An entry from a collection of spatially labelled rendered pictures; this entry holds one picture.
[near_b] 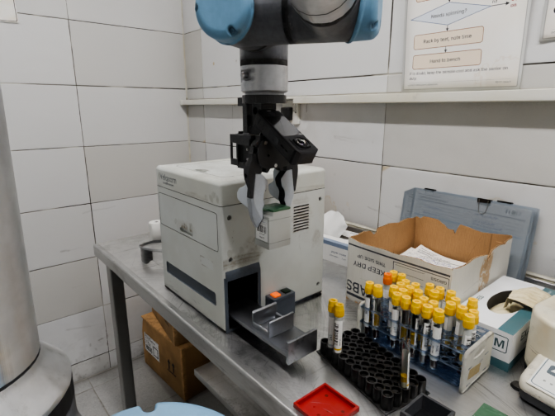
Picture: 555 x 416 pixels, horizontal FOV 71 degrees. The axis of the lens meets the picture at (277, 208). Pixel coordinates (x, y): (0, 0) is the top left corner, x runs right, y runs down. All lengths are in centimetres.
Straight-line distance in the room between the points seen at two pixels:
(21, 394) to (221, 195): 50
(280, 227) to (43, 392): 46
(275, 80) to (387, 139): 65
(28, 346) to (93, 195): 174
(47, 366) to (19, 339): 3
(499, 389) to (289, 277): 42
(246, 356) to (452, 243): 60
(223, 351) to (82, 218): 136
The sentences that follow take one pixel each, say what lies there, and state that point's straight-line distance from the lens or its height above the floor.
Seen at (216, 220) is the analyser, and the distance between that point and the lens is 73.
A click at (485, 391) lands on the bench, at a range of 75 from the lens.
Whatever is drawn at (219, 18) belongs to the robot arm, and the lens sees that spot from 52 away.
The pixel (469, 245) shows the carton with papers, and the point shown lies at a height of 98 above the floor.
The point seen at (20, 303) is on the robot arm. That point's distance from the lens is 26.
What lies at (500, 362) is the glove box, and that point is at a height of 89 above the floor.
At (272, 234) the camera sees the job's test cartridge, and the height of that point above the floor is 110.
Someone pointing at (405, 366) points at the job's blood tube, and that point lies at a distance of 64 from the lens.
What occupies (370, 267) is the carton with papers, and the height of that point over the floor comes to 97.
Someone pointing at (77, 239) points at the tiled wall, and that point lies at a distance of 203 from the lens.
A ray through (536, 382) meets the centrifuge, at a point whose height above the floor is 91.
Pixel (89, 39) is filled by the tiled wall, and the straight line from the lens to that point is 200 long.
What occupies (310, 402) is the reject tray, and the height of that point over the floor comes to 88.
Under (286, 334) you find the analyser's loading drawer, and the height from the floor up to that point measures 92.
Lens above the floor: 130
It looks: 14 degrees down
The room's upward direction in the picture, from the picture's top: straight up
